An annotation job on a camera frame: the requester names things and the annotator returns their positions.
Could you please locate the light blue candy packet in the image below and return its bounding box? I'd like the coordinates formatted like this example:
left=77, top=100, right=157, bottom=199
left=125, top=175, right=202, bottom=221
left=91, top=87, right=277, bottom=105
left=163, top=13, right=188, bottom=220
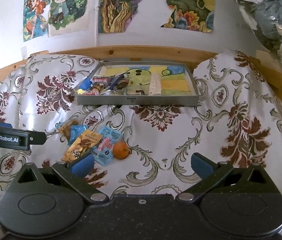
left=91, top=126, right=122, bottom=166

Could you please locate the orange yellow snack packet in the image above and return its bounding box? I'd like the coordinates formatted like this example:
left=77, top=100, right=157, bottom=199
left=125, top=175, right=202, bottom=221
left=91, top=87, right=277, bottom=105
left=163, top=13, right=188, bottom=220
left=61, top=129, right=103, bottom=163

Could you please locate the orange mandarin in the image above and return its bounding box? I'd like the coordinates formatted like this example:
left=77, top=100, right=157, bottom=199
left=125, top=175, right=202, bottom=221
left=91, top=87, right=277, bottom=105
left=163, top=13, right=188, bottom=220
left=113, top=141, right=129, bottom=160

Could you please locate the quail egg snack pack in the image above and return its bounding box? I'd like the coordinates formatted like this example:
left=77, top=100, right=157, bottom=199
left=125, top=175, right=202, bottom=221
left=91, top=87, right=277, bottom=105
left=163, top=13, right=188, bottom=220
left=84, top=76, right=114, bottom=95

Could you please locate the rice cracker stick pack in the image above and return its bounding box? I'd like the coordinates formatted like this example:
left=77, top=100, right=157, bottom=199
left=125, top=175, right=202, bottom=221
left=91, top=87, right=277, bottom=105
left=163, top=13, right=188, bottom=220
left=149, top=73, right=162, bottom=95

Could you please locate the dark blue milk powder sachet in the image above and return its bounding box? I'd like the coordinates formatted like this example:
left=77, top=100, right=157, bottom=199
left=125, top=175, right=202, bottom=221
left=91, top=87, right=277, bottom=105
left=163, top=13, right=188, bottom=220
left=107, top=73, right=129, bottom=90

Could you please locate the dark dried fruit packet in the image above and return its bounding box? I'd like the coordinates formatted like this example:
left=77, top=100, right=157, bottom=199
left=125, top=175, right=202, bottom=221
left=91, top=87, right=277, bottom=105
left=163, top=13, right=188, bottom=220
left=113, top=79, right=129, bottom=95

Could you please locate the floral satin bed cover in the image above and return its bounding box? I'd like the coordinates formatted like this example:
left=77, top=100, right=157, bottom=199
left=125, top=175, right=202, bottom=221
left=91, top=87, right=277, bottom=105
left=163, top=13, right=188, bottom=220
left=0, top=49, right=282, bottom=240

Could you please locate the grey tray with drawing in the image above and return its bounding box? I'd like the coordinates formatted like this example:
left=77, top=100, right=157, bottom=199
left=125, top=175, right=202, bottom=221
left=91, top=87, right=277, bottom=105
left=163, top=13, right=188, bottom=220
left=76, top=61, right=198, bottom=107

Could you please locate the anime girl poster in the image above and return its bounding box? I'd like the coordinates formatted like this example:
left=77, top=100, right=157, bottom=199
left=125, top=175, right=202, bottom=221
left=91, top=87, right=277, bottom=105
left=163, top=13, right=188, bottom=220
left=23, top=0, right=50, bottom=42

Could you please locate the blond boy poster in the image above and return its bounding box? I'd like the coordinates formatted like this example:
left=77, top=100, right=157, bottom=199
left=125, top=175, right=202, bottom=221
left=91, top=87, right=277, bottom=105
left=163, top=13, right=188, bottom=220
left=48, top=0, right=89, bottom=37

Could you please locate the landscape flowers poster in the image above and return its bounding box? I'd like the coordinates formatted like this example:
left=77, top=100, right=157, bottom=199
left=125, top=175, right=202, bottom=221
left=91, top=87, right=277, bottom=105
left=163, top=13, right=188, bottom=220
left=162, top=0, right=215, bottom=33

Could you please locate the wooden bed frame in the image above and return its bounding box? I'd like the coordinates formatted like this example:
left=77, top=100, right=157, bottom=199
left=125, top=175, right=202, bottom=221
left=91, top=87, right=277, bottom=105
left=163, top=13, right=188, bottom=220
left=0, top=46, right=282, bottom=101

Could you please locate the white wall pipe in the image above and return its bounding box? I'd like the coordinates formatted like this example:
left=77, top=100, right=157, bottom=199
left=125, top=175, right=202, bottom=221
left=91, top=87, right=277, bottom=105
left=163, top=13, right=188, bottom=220
left=93, top=0, right=100, bottom=47

